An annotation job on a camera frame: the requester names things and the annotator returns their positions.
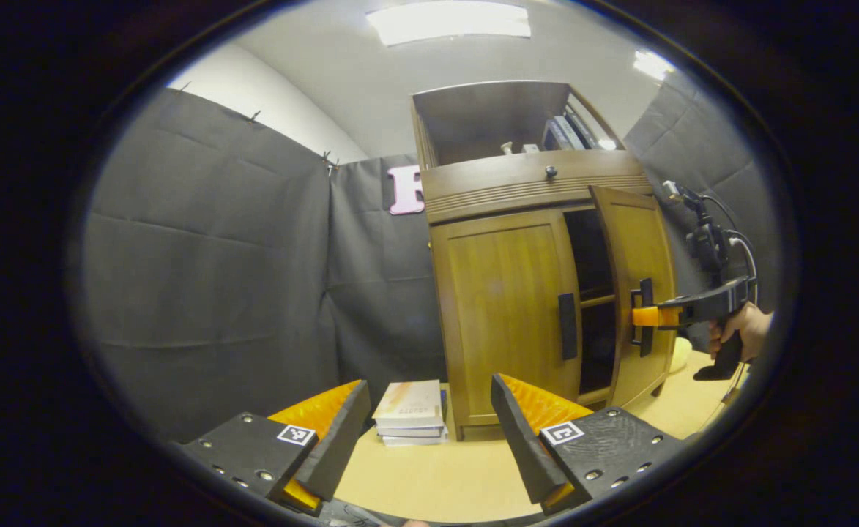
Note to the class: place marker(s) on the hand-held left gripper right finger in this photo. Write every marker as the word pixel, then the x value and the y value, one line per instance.
pixel 524 446

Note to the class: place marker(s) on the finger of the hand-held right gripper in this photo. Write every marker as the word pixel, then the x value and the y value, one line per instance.
pixel 647 316

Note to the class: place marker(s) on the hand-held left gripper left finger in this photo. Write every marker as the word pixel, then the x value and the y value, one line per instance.
pixel 337 446

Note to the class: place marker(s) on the wooden shoe cabinet door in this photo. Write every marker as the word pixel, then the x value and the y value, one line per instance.
pixel 502 315
pixel 638 234

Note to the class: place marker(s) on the wooden double-door shoe cabinet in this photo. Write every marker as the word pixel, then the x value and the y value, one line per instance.
pixel 502 183

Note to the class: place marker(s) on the wooden inner cabinet shelf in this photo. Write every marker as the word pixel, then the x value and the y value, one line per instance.
pixel 597 300

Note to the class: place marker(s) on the wooden cabinet drawer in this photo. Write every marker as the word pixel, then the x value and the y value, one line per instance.
pixel 488 187

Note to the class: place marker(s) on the pale yellow round object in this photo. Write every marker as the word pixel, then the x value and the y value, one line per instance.
pixel 682 355

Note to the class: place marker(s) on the flat grey book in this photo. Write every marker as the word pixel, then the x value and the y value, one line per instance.
pixel 411 431
pixel 414 440

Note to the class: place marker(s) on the beige cover book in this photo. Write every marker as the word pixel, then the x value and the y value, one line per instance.
pixel 408 402

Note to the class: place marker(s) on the light grey upright book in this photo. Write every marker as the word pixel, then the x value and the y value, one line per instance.
pixel 568 133

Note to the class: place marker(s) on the black backdrop cloth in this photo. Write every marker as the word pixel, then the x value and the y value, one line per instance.
pixel 209 256

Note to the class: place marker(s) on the small ceiling light panel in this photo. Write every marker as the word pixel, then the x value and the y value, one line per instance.
pixel 652 64

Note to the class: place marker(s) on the large ceiling light panel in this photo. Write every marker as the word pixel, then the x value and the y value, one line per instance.
pixel 450 22

